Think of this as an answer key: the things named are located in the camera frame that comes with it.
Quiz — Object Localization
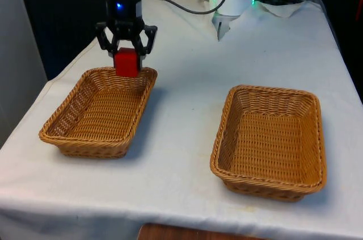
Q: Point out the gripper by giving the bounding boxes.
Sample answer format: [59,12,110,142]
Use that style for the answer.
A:
[95,0,158,66]

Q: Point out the red cube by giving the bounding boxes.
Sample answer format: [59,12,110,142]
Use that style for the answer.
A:
[113,47,141,78]

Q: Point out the wicker basket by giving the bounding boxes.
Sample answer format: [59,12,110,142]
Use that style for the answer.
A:
[38,66,158,159]
[210,84,328,203]

